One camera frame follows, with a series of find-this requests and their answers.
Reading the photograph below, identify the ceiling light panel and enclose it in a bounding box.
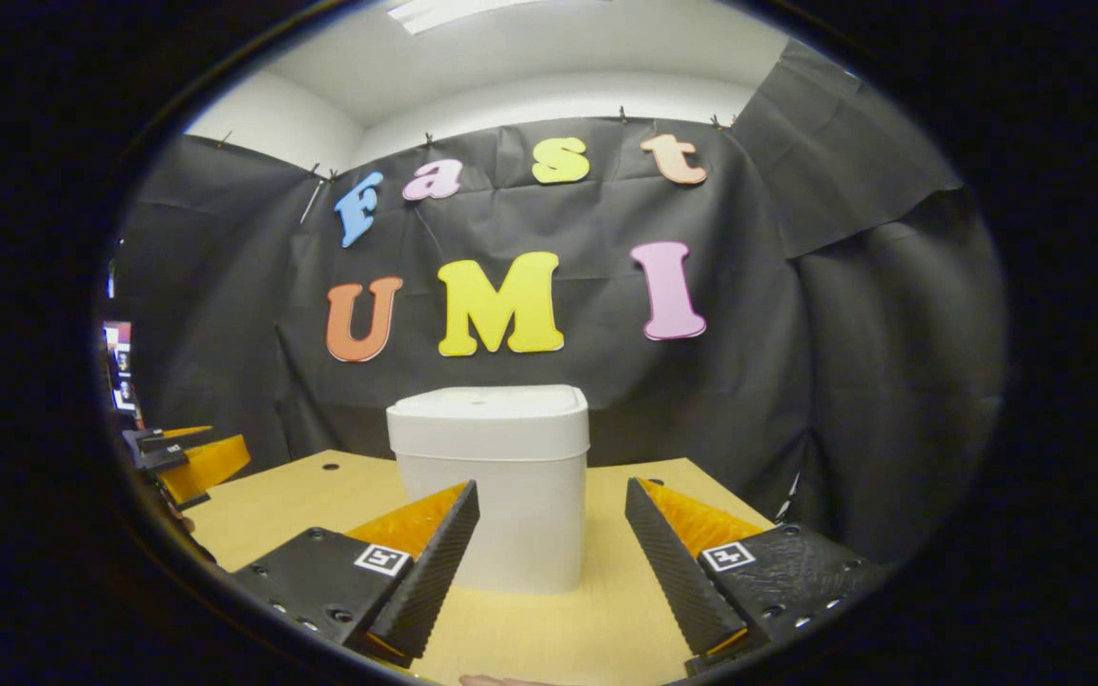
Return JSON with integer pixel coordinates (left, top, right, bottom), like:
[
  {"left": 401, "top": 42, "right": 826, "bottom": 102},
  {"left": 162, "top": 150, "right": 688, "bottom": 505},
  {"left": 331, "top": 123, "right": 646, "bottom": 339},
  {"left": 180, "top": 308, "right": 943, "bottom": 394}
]
[{"left": 386, "top": 0, "right": 551, "bottom": 36}]

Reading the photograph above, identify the computer monitor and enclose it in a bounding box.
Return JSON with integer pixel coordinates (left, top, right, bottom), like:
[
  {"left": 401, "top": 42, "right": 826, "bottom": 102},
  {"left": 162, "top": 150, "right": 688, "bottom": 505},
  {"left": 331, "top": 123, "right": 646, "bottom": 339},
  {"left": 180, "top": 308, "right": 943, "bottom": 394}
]
[{"left": 102, "top": 321, "right": 136, "bottom": 414}]

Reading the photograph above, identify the wooden desktop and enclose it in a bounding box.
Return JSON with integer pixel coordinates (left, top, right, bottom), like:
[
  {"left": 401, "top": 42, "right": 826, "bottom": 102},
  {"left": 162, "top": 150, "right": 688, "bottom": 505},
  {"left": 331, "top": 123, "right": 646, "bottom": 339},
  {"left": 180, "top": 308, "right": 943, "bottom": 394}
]
[{"left": 181, "top": 449, "right": 780, "bottom": 686}]

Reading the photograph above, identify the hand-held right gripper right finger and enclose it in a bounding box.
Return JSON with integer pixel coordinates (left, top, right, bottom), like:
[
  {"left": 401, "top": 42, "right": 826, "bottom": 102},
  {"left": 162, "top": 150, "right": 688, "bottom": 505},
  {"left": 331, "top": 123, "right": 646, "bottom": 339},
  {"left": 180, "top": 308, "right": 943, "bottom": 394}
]
[{"left": 624, "top": 475, "right": 889, "bottom": 676}]

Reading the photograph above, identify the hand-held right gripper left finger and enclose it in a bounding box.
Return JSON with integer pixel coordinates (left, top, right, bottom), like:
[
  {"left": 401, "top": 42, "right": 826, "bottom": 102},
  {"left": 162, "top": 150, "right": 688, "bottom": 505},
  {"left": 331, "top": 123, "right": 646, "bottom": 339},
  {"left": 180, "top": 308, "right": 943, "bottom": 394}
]
[{"left": 229, "top": 478, "right": 481, "bottom": 669}]

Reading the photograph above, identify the black backdrop cloth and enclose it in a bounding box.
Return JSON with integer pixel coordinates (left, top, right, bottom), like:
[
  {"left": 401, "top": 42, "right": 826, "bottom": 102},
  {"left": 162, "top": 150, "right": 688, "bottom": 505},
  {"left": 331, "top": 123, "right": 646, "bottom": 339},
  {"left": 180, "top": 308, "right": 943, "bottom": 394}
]
[{"left": 109, "top": 36, "right": 1009, "bottom": 575}]

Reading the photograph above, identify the white desktop garbage bin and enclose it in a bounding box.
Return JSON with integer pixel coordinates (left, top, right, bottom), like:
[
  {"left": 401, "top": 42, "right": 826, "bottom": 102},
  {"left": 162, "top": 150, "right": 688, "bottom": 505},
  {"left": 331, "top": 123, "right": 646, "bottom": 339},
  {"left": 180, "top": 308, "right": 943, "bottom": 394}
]
[{"left": 386, "top": 384, "right": 592, "bottom": 595}]

